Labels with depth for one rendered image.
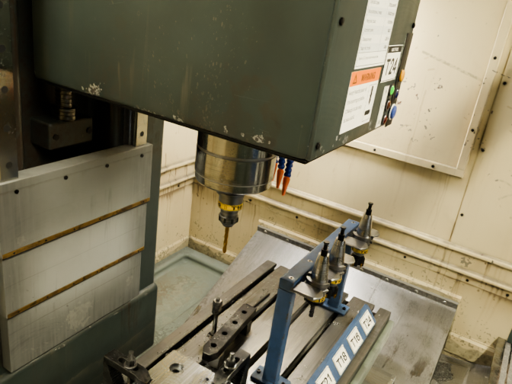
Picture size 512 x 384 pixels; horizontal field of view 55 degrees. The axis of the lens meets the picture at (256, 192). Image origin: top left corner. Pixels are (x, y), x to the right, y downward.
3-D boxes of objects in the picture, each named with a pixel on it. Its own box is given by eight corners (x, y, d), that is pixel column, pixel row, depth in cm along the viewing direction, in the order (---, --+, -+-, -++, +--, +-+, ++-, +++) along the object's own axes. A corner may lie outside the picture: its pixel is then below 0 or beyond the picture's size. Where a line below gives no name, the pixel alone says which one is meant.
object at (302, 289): (325, 294, 119) (326, 291, 118) (317, 303, 114) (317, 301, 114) (300, 283, 122) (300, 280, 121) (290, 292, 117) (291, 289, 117)
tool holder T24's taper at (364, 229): (360, 228, 152) (364, 209, 149) (372, 234, 149) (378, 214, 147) (353, 233, 148) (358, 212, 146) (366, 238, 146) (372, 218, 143)
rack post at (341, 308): (349, 308, 168) (368, 232, 157) (344, 316, 164) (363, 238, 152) (322, 297, 172) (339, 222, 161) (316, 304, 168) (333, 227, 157)
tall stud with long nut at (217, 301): (219, 334, 147) (225, 297, 142) (214, 338, 145) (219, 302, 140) (212, 330, 148) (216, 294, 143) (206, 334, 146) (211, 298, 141)
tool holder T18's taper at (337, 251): (330, 254, 133) (334, 233, 131) (346, 260, 132) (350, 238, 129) (325, 261, 130) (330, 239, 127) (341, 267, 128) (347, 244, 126)
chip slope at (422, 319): (440, 357, 195) (459, 302, 185) (388, 491, 138) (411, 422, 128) (251, 273, 234) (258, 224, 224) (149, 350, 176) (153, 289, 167)
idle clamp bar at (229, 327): (254, 325, 153) (257, 308, 150) (211, 376, 131) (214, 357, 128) (240, 319, 155) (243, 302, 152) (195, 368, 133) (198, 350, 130)
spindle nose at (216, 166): (213, 161, 109) (219, 107, 104) (282, 177, 104) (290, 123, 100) (179, 182, 94) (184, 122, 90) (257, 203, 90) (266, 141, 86)
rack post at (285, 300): (290, 384, 132) (310, 291, 121) (281, 395, 128) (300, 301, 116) (259, 366, 136) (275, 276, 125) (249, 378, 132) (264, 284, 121)
